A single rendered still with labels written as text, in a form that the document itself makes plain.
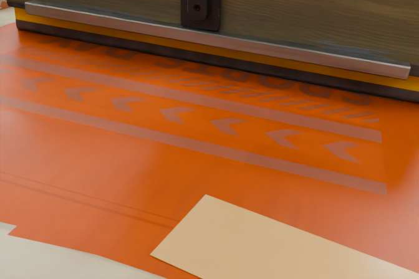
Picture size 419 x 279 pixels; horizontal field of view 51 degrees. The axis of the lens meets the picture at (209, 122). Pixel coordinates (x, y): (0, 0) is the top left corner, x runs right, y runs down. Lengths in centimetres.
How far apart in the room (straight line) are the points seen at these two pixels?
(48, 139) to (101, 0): 17
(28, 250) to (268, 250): 9
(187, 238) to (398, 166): 14
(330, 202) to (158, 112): 13
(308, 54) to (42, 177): 21
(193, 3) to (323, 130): 14
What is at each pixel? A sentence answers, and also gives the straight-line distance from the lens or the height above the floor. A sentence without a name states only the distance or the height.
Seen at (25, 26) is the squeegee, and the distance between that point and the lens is 47.
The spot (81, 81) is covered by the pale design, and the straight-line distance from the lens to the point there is 34.
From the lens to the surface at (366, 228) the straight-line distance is 22.
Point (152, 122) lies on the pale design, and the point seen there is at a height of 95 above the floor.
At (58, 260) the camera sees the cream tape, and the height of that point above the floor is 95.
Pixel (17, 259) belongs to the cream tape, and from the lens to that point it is 19.
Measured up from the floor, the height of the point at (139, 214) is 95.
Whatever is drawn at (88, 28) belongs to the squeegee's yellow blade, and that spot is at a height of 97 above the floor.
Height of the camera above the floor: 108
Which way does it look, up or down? 26 degrees down
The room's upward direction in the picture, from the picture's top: 6 degrees clockwise
